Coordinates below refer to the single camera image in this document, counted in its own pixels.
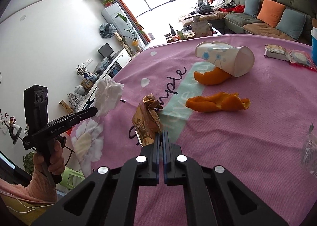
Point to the blue-grey cushion far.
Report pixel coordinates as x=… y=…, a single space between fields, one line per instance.
x=251 y=7

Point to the white tissue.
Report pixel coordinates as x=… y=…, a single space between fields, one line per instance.
x=107 y=96

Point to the orange peel under cup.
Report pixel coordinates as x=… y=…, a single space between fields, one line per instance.
x=214 y=77

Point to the tall green potted plant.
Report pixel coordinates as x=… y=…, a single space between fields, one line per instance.
x=132 y=31

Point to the white TV cabinet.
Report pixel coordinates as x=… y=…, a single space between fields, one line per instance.
x=117 y=63

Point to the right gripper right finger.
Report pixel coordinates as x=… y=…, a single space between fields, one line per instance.
x=166 y=156

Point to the orange cushion far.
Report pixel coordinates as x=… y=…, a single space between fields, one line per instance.
x=271 y=12

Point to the blue-grey cushion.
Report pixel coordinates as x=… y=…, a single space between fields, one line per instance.
x=251 y=7
x=291 y=23

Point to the pink floral tablecloth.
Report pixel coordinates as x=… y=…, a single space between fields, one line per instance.
x=261 y=145

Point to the red clear snack packet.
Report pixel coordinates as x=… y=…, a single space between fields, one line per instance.
x=302 y=58

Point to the blue white paper cup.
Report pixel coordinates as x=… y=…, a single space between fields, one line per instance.
x=314 y=44

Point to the beige snack packet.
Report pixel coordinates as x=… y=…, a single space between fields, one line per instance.
x=276 y=52

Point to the white blue-dotted paper cup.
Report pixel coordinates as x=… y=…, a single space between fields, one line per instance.
x=236 y=61

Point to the gold foil wrapper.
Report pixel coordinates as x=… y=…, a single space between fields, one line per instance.
x=146 y=120

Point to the small black monitor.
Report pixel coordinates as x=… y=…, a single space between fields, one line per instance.
x=106 y=51

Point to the white standing air conditioner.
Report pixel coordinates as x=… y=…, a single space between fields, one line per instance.
x=110 y=14

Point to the flat orange peel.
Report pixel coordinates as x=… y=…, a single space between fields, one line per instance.
x=222 y=101

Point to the left hand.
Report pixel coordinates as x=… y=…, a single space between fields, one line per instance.
x=56 y=160

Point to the green sectional sofa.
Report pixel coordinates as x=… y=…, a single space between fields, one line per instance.
x=243 y=23

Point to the clear green plastic wrapper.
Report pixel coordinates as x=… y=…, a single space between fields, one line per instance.
x=308 y=155

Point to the pink sleeve left forearm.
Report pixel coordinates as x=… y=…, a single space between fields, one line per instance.
x=39 y=190

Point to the blue-grey cushion near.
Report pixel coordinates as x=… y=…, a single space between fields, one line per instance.
x=291 y=23

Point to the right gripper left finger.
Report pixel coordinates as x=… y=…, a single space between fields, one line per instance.
x=155 y=157

